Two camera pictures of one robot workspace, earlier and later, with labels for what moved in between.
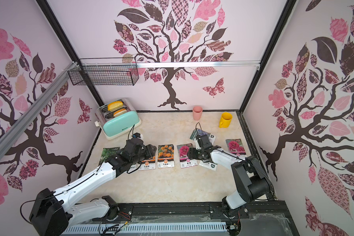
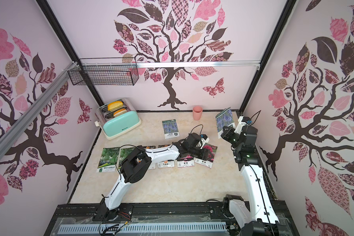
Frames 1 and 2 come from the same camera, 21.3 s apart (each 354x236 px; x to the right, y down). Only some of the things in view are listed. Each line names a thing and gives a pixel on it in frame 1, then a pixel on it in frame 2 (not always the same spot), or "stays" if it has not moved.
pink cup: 197,112 stays
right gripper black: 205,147 -> 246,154
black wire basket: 105,71 stays
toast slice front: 120,112 stays
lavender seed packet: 197,132 -> 224,118
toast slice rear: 115,105 stays
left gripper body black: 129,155 -> 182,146
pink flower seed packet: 183,150 stays
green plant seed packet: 106,152 stays
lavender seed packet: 210,165 -> 170,129
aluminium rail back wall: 164,64 stays
